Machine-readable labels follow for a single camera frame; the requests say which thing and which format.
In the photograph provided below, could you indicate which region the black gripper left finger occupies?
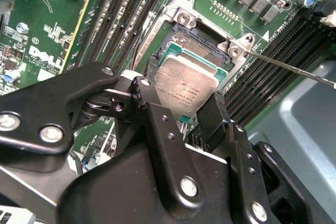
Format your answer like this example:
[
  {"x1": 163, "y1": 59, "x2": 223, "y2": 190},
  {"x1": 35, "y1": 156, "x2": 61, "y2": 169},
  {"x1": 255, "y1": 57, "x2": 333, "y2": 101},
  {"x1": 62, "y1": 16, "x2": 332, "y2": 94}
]
[{"x1": 0, "y1": 56, "x2": 207, "y2": 212}]

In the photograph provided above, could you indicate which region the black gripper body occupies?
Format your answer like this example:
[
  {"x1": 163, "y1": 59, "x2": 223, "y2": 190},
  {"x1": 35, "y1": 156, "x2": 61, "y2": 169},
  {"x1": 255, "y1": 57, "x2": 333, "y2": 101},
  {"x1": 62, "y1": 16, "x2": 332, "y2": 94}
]
[{"x1": 0, "y1": 140, "x2": 245, "y2": 224}]

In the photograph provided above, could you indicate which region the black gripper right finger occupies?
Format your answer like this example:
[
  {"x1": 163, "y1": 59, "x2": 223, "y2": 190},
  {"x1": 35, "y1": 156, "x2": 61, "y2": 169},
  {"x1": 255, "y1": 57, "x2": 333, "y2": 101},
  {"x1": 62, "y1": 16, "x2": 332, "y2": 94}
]
[{"x1": 196, "y1": 91, "x2": 309, "y2": 224}]

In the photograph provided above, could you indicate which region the silver CPU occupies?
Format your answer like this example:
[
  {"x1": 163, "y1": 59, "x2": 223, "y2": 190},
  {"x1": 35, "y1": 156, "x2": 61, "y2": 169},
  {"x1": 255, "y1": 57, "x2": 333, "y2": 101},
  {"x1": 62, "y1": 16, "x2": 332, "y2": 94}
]
[{"x1": 153, "y1": 42, "x2": 229, "y2": 124}]

